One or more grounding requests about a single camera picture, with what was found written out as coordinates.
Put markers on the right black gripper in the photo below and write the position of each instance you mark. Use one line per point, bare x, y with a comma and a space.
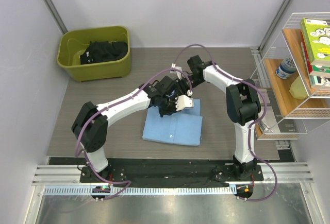
181, 89

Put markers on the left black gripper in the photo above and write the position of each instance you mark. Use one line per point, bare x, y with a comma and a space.
173, 109

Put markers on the light blue long sleeve shirt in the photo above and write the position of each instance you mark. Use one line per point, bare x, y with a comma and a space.
183, 128

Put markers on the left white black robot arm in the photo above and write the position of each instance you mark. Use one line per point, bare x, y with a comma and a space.
92, 122

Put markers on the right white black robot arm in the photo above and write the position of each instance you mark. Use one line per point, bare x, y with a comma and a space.
242, 106

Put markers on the teal book stack bottom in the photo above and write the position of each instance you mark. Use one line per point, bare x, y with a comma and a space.
318, 76

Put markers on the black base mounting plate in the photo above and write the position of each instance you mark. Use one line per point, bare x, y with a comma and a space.
143, 171

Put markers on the olive green plastic bin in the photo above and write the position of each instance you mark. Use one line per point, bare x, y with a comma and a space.
74, 43

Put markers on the black clothes in bin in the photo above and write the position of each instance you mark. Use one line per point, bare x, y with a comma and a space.
100, 52

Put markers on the blue white ceramic cup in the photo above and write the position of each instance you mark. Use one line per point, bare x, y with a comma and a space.
286, 68

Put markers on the pale yellow green object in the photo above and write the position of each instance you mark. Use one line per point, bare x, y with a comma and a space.
297, 89

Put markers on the red book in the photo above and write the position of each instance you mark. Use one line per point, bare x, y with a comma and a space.
305, 54

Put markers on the green book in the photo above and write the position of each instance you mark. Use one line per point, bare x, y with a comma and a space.
316, 37

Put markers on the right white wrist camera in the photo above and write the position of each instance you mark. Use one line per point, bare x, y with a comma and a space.
176, 70

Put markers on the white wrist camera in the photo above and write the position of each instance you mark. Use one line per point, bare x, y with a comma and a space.
176, 70
184, 101

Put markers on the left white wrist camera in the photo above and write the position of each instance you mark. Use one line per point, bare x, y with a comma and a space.
184, 101

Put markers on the white wire shelf rack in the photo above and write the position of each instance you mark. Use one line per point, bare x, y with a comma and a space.
293, 74

